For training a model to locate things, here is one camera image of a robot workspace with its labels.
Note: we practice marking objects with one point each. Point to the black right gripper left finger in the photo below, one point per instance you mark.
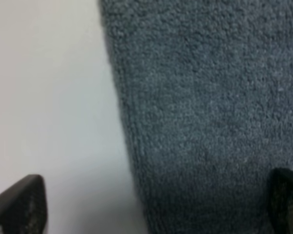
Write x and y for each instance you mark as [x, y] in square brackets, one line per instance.
[23, 207]

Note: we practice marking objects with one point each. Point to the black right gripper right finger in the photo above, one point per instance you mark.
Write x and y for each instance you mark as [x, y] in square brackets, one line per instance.
[280, 200]

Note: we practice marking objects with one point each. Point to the grey towel with orange pattern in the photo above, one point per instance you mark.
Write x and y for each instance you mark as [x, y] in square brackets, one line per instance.
[205, 89]

